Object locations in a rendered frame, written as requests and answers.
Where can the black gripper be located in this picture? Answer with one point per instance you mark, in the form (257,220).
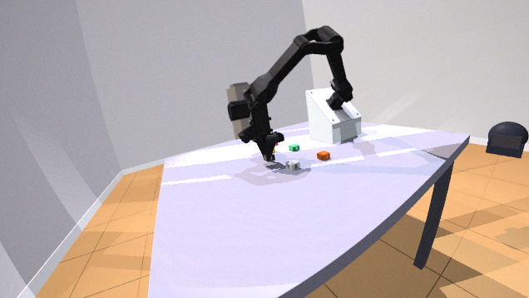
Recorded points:
(268,139)

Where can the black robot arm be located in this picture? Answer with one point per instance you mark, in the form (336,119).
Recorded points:
(327,42)

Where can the orange block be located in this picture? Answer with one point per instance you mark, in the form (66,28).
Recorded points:
(323,155)

